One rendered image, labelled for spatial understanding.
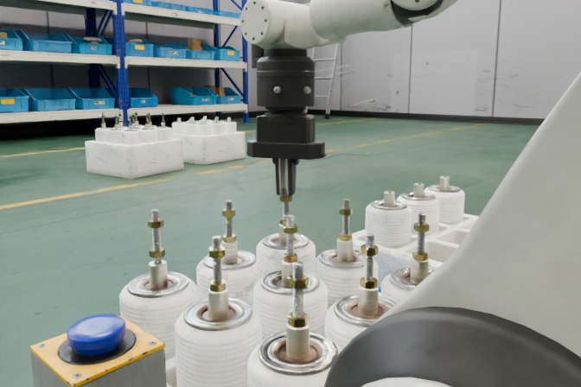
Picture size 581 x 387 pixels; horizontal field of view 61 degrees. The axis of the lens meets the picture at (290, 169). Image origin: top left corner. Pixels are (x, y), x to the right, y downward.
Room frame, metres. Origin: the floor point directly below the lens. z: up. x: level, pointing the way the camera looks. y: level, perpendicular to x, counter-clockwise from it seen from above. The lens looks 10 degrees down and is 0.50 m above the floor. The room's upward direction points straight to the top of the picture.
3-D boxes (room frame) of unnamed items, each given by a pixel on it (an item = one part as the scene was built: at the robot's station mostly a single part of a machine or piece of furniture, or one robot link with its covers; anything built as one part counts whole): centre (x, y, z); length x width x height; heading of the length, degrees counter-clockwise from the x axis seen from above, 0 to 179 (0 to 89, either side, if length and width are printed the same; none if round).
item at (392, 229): (1.01, -0.21, 0.16); 0.10 x 0.10 x 0.18
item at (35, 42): (4.81, 2.36, 0.90); 0.50 x 0.38 x 0.21; 48
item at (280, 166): (0.77, 0.02, 0.36); 0.03 x 0.02 x 0.06; 164
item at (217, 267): (0.51, 0.08, 0.30); 0.01 x 0.01 x 0.08
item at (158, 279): (0.59, 0.17, 0.26); 0.02 x 0.02 x 0.03
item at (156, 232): (0.59, 0.17, 0.31); 0.01 x 0.01 x 0.08
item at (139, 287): (0.59, 0.17, 0.25); 0.08 x 0.08 x 0.01
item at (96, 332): (0.33, 0.14, 0.32); 0.04 x 0.04 x 0.02
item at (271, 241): (0.76, 0.01, 0.25); 0.08 x 0.08 x 0.01
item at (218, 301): (0.51, 0.08, 0.26); 0.02 x 0.02 x 0.03
